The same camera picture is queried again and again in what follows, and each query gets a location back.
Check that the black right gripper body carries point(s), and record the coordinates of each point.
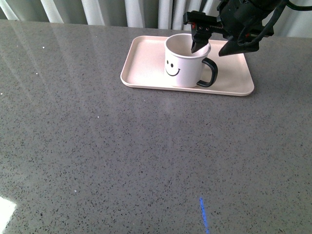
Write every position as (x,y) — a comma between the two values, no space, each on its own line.
(236,18)

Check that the grey-white curtain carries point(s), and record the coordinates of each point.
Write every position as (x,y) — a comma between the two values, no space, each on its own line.
(160,14)

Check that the white smiley mug black handle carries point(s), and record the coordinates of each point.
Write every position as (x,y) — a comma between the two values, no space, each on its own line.
(185,69)

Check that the beige rectangular tray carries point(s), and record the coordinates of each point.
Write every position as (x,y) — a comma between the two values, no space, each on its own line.
(144,68)

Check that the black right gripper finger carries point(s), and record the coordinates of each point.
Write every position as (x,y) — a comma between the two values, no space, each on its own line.
(198,41)
(231,48)

